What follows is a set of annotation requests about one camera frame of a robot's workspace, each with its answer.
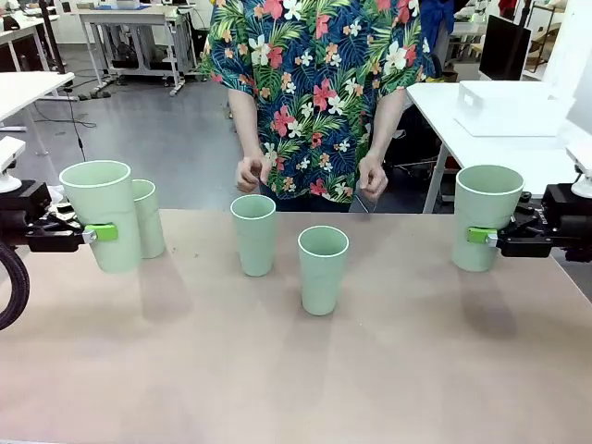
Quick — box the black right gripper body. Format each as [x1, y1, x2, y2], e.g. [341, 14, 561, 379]
[539, 182, 592, 265]

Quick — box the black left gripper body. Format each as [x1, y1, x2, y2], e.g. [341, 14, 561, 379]
[0, 179, 55, 253]

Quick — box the pale green plastic cup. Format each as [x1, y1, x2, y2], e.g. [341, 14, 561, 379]
[58, 159, 142, 274]
[130, 179, 167, 260]
[450, 165, 526, 273]
[229, 193, 278, 278]
[297, 225, 351, 317]

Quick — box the white plastic basket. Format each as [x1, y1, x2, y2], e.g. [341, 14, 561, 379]
[452, 80, 574, 138]

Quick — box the person's right forearm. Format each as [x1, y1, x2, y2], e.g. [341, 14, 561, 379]
[228, 87, 267, 163]

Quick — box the person's left forearm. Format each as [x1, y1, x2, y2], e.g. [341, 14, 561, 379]
[364, 90, 406, 161]

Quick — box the person's left hand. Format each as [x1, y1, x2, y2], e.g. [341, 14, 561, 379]
[357, 154, 390, 203]

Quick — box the person's right hand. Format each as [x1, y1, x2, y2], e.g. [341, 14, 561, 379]
[235, 154, 275, 195]

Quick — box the white side table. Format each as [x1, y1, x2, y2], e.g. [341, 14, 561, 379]
[405, 81, 592, 214]

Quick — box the black computer monitor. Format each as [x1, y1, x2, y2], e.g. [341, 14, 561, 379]
[478, 13, 533, 82]

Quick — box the black stand pole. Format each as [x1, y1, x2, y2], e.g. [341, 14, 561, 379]
[39, 0, 66, 75]

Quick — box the white desk with dark drawers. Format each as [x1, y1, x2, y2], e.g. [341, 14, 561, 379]
[0, 8, 61, 73]

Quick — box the white desk with metal legs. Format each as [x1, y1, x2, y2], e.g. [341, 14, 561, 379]
[78, 8, 186, 97]

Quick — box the person in blue jacket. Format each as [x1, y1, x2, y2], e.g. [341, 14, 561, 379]
[418, 0, 457, 70]

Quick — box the person in floral shirt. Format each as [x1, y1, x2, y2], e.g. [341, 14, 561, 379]
[201, 0, 438, 214]

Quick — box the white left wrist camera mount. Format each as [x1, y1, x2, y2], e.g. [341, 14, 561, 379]
[0, 136, 27, 194]

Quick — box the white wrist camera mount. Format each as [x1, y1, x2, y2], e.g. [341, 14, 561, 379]
[566, 138, 592, 195]
[0, 136, 27, 194]

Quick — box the black left arm cable sleeve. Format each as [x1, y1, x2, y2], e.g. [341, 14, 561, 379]
[0, 240, 31, 332]

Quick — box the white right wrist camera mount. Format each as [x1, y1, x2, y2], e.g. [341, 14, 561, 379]
[566, 138, 592, 195]

